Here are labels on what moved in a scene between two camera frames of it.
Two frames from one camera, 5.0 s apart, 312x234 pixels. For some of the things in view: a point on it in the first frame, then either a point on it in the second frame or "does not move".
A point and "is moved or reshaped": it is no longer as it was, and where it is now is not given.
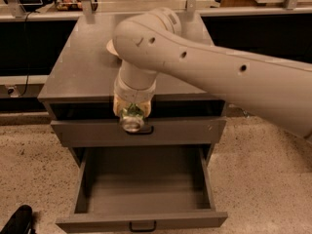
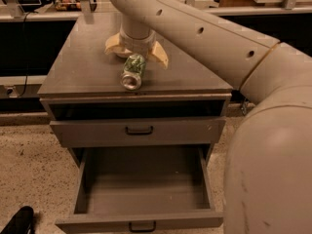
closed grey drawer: (162, 132) does not move
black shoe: (20, 222) does not move
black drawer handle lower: (144, 230) does not move
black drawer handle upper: (150, 132) does not move
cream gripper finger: (145, 107) to (159, 54)
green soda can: (132, 118) is moved or reshaped
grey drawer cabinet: (78, 91) does not move
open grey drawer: (141, 187) does not move
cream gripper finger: (118, 103) to (113, 44)
